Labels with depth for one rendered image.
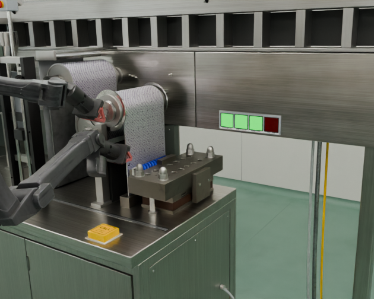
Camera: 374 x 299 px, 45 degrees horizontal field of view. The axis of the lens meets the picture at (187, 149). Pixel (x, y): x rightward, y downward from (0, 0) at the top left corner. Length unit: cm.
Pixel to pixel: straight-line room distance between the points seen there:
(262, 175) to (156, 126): 274
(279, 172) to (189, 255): 279
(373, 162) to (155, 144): 80
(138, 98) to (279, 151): 274
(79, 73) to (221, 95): 54
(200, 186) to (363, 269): 71
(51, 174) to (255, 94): 80
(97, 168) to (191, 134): 326
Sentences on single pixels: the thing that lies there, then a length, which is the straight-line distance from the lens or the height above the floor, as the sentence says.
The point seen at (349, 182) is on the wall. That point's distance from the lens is 412.
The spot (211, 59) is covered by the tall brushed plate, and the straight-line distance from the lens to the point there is 172.
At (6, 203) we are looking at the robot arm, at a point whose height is 117.
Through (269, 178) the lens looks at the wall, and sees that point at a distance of 436.
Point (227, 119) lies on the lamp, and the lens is 171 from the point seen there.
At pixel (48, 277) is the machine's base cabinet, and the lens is 169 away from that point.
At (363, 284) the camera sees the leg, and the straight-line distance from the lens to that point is 193.
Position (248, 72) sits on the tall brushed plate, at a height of 137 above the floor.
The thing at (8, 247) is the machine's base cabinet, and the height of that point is 75.
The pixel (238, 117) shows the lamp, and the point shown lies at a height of 120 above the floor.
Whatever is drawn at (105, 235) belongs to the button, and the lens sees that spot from 140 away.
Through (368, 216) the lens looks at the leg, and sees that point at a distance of 180.
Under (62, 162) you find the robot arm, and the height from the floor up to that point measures 118.
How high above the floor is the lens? 152
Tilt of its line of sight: 15 degrees down
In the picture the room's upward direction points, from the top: 1 degrees counter-clockwise
